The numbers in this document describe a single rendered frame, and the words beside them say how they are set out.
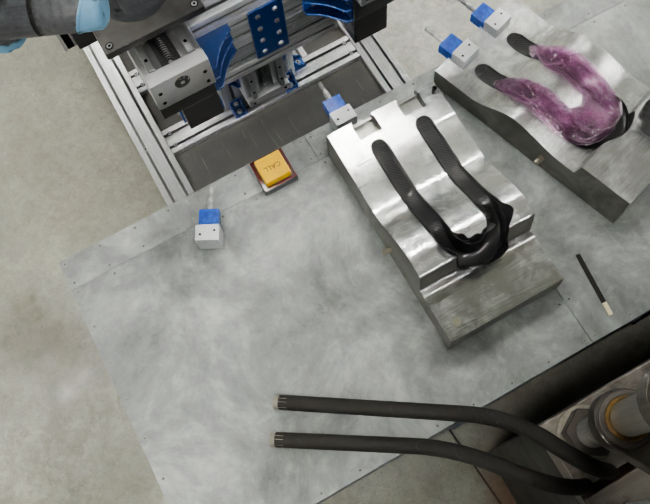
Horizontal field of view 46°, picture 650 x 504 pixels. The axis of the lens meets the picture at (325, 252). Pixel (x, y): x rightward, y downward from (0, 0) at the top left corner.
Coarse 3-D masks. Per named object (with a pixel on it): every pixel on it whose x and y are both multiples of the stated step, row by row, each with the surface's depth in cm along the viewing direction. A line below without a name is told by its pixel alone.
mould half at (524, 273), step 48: (432, 96) 163; (336, 144) 160; (384, 192) 157; (432, 192) 156; (384, 240) 159; (432, 240) 148; (528, 240) 154; (432, 288) 152; (480, 288) 152; (528, 288) 151
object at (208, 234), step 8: (208, 192) 165; (208, 200) 164; (208, 208) 163; (200, 216) 162; (208, 216) 162; (216, 216) 162; (200, 224) 161; (208, 224) 160; (216, 224) 160; (200, 232) 159; (208, 232) 159; (216, 232) 159; (200, 240) 159; (208, 240) 159; (216, 240) 159; (200, 248) 163; (208, 248) 164
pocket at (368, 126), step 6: (366, 120) 163; (372, 120) 164; (354, 126) 163; (360, 126) 164; (366, 126) 164; (372, 126) 164; (378, 126) 163; (360, 132) 164; (366, 132) 164; (372, 132) 164; (360, 138) 163
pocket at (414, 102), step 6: (414, 90) 163; (408, 96) 165; (414, 96) 165; (420, 96) 163; (396, 102) 163; (402, 102) 164; (408, 102) 165; (414, 102) 165; (420, 102) 165; (402, 108) 165; (408, 108) 165; (414, 108) 165; (420, 108) 165; (408, 114) 165
